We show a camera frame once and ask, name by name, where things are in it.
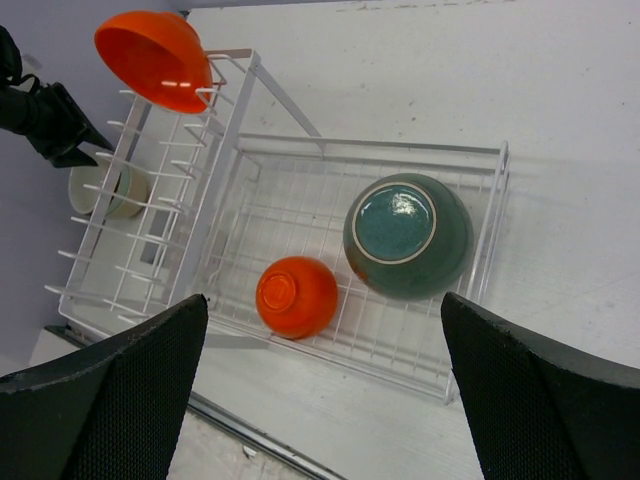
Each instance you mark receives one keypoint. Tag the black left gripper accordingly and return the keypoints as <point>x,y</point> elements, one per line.
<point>46,115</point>

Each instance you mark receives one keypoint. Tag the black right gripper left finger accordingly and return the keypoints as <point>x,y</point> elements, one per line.
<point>111,410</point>

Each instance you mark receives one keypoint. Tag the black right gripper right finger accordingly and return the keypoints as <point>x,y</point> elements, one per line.
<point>537,408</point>

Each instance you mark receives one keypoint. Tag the floral beige bowl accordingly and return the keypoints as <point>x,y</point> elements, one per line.
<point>84,187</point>

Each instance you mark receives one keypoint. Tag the plain beige bowl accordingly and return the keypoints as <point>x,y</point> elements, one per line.
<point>138,194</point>

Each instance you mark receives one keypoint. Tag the large orange bowl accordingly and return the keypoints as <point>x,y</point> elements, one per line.
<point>159,56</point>

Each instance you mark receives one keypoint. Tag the mint green bowl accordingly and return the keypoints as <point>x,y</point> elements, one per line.
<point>119,202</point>

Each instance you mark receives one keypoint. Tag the small orange bowl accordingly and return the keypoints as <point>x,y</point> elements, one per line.
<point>297,297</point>

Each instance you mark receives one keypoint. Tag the large teal ceramic bowl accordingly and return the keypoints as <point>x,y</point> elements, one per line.
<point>408,237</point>

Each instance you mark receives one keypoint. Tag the white wire dish rack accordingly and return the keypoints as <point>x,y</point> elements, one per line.
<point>246,182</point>

